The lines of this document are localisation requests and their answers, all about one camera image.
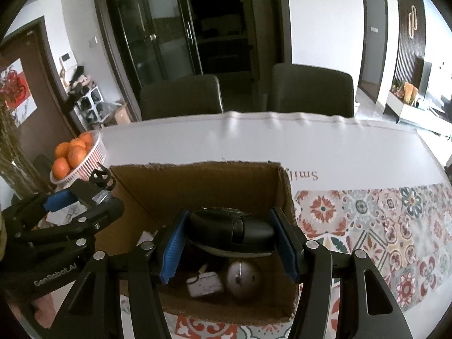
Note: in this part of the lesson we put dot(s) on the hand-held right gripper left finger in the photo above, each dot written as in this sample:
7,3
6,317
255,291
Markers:
173,250

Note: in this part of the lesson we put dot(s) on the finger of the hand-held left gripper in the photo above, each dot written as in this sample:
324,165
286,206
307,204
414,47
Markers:
58,199
102,213

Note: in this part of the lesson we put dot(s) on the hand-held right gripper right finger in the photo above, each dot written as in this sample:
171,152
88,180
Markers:
284,250

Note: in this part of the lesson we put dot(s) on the white power adapter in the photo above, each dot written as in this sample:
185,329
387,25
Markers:
206,284

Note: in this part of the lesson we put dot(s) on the round pale dome object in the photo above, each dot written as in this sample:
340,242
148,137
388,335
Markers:
243,279

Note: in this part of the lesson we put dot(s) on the black computer mouse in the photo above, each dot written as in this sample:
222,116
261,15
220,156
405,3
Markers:
226,229

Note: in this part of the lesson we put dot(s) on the person's left hand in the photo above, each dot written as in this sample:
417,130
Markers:
46,309

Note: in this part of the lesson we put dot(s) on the orange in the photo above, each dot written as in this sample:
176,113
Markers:
62,150
60,169
87,137
77,143
77,157

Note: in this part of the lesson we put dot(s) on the white plastic fruit basket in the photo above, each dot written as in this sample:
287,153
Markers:
90,162

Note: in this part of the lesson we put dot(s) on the dried brown branches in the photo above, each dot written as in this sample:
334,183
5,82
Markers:
16,162

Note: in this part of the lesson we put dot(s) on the brown wooden door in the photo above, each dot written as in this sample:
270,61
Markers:
46,120

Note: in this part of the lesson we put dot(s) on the small cardboard box on floor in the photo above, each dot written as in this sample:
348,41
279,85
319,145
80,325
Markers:
123,114

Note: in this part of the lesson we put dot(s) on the white shoe rack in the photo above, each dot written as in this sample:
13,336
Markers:
88,102

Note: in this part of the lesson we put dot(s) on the patterned white tablecloth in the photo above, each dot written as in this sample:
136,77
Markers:
247,141

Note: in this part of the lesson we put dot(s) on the dark dining chair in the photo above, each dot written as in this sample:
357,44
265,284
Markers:
310,88
180,95

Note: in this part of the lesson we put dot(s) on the white low media cabinet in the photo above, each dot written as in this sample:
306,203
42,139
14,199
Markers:
413,114

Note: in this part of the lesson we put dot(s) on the dark glass door cabinet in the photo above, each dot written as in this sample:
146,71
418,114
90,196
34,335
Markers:
159,24

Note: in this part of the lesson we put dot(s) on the orange paper bag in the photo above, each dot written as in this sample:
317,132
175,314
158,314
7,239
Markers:
410,93

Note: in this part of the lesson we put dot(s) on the black television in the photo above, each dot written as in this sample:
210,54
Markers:
424,77

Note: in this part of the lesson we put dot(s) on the dark grey room door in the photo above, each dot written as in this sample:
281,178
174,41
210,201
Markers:
374,42

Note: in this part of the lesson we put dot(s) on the red wall poster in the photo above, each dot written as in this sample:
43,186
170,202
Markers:
17,91

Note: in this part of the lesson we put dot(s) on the white wall intercom panel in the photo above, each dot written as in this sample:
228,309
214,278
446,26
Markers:
67,60

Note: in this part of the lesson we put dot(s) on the wall light switch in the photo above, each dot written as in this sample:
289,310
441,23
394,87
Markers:
92,41

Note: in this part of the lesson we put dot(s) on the dark slatted wall panel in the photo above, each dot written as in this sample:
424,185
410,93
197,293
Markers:
402,56

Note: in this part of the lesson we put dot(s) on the gold wall ornament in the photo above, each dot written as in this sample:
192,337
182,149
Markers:
412,23

